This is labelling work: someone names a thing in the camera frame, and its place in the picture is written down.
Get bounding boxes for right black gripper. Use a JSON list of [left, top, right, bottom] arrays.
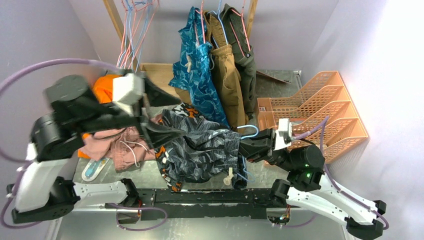
[[225, 127, 296, 172]]

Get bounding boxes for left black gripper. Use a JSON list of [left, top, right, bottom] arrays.
[[79, 72, 191, 148]]

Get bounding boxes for light blue wire hanger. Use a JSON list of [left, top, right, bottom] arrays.
[[237, 124, 259, 183]]

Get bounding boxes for dark leaf print shorts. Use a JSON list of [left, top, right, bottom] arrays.
[[173, 118, 248, 190]]

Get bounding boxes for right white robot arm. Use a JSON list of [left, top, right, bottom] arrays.
[[238, 128, 389, 240]]

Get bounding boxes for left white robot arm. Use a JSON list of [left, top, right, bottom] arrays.
[[7, 74, 185, 228]]

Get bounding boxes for orange camouflage shorts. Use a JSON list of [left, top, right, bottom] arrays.
[[154, 102, 203, 192]]

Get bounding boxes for blue leaf print shorts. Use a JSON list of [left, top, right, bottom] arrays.
[[168, 6, 229, 127]]

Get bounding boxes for brown hanging shorts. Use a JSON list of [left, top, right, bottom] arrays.
[[203, 11, 248, 133]]

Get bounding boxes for dark green hanging shorts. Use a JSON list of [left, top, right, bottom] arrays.
[[219, 4, 257, 119]]

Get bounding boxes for wooden clothes rack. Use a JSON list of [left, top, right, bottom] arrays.
[[102, 0, 259, 104]]

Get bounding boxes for orange garment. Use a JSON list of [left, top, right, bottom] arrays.
[[77, 74, 124, 161]]

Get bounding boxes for peach plastic file organizer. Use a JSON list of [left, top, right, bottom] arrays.
[[255, 71, 369, 164]]

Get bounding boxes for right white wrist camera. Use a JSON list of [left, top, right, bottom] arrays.
[[274, 118, 293, 150]]

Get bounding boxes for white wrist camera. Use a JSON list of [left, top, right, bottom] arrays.
[[274, 118, 293, 150], [112, 73, 145, 117]]

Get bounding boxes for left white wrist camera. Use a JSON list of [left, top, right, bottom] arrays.
[[112, 73, 145, 117]]

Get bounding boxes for pink drawstring shorts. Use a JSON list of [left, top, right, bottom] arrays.
[[77, 127, 156, 172]]

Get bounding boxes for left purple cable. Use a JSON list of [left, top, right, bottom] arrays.
[[0, 58, 127, 230]]

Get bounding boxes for empty wire hangers bunch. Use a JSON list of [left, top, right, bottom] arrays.
[[116, 0, 160, 72]]

